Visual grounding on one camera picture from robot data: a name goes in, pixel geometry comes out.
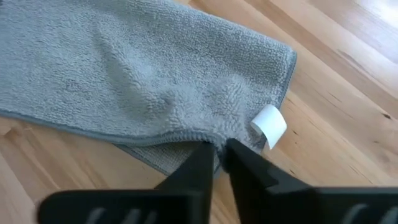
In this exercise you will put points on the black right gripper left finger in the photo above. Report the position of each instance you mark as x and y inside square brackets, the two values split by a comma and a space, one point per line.
[192, 174]

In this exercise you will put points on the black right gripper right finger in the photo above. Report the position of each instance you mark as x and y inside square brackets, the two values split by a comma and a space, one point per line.
[255, 186]

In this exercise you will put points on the grey microfiber towel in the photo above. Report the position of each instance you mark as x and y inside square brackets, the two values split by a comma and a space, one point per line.
[140, 71]

